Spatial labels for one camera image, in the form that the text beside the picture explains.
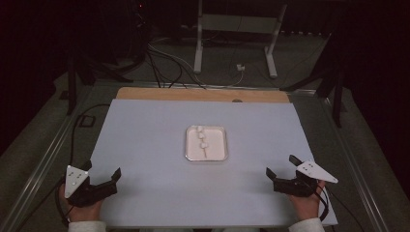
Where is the black square floor plate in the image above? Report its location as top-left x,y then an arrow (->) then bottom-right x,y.
77,114 -> 97,129

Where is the black floor cable bundle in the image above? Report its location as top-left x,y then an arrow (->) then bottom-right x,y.
145,43 -> 207,90

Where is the metal floor rail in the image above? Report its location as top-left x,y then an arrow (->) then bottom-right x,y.
0,84 -> 99,232
316,96 -> 392,232

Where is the dark device with red light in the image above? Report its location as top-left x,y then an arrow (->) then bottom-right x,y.
129,0 -> 152,64

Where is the black stand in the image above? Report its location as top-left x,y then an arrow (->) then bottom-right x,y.
279,31 -> 345,129
65,47 -> 133,116

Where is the white metal desk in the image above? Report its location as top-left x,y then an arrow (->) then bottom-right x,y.
192,0 -> 288,79

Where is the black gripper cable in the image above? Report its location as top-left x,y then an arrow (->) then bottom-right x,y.
53,103 -> 111,227
313,185 -> 366,232

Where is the wooden skewer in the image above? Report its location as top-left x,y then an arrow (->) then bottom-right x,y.
198,126 -> 208,160

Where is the pale blue table sheet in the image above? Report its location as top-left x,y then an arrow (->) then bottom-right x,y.
89,98 -> 339,228

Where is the white power strip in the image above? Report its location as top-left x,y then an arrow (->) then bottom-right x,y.
279,29 -> 324,37

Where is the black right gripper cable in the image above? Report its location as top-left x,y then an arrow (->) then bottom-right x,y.
313,185 -> 366,232

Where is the person's right hand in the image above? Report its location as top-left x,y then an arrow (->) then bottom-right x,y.
288,180 -> 327,222

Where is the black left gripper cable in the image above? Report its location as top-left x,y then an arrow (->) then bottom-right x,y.
53,103 -> 111,227

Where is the person's left hand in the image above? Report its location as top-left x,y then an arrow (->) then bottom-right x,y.
58,185 -> 104,223

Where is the white floor cable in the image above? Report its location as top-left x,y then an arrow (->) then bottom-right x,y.
148,43 -> 245,88

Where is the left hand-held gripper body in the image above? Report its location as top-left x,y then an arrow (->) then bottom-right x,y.
64,164 -> 118,209

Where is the white square tray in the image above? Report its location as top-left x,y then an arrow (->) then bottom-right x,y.
184,125 -> 229,162

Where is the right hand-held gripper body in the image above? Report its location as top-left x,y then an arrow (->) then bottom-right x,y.
273,159 -> 339,198

